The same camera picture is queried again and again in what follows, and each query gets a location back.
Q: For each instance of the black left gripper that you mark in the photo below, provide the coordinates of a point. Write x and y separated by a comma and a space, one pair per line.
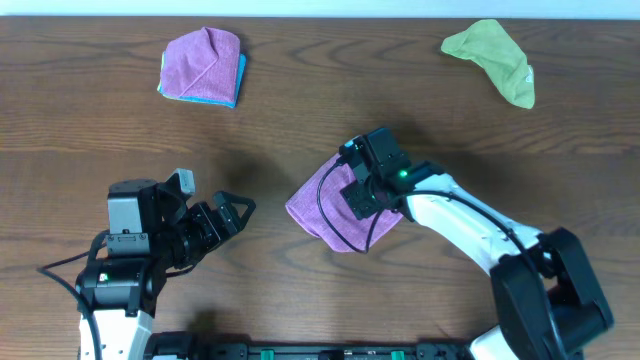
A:
234, 222

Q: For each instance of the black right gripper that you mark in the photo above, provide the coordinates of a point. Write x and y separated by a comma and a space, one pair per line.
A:
353, 195

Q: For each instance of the purple microfibre cloth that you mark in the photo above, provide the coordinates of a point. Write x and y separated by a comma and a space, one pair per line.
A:
303, 208

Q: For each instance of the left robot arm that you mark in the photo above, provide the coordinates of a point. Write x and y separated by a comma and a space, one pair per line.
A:
153, 235

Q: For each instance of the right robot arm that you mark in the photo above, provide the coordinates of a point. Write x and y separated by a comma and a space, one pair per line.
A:
549, 303

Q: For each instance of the folded blue cloth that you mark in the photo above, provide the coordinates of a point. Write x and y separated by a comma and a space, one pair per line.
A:
209, 101

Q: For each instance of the folded purple cloth on stack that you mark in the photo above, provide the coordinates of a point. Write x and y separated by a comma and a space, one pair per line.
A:
202, 63

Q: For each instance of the green microfibre cloth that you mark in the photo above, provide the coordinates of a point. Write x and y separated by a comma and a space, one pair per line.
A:
488, 45

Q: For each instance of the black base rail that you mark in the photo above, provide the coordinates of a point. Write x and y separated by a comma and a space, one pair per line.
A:
187, 346

